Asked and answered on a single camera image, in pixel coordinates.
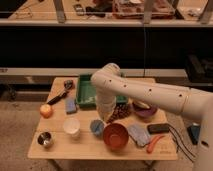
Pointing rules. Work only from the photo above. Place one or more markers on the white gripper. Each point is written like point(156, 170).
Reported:
point(105, 106)

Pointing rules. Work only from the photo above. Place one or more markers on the blue sponge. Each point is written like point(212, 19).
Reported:
point(70, 106)

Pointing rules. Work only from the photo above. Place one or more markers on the green plastic tray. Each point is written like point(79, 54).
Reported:
point(85, 94)

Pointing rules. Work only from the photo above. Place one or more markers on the grey blue cloth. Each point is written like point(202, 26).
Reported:
point(140, 135)

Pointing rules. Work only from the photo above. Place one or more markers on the white plastic cup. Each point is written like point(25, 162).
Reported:
point(72, 126)

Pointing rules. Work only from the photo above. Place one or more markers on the purple bowl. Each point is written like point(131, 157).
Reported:
point(143, 110)

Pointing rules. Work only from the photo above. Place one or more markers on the dark blue box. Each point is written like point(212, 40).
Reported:
point(193, 132)

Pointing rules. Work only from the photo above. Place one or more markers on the black phone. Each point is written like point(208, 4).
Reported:
point(158, 128)

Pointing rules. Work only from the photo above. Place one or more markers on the small blue cup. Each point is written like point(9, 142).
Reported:
point(97, 127)

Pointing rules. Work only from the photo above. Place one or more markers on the small metal cup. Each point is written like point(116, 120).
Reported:
point(45, 139)

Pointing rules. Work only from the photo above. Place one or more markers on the brown pine cone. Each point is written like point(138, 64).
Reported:
point(121, 111)

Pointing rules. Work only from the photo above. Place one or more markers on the red bowl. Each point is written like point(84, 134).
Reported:
point(115, 136)

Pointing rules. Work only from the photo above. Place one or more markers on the orange carrot toy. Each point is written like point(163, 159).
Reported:
point(153, 142)

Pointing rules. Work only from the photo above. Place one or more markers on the black handled spatula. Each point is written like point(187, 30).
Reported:
point(68, 84)

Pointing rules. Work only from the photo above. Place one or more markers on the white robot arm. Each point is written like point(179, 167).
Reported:
point(190, 103)

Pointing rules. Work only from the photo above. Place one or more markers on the wooden table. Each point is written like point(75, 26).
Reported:
point(86, 145)

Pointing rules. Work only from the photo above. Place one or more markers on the orange apple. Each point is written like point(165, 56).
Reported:
point(46, 110)

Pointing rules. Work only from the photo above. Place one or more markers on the cluttered back shelf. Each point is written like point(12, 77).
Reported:
point(109, 13)

